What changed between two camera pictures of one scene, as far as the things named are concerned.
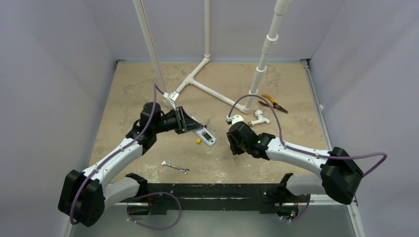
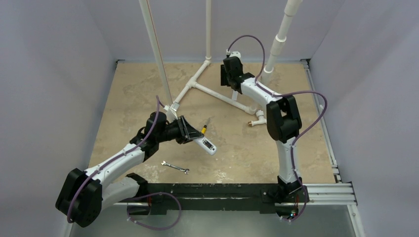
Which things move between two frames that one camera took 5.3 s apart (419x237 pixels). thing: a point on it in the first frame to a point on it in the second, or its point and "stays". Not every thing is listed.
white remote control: x=205 y=135 to x=207 y=145
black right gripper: x=237 y=138 to x=223 y=75
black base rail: x=267 y=198 stays
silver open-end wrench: x=186 y=171 stays
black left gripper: x=184 y=123 to x=187 y=133
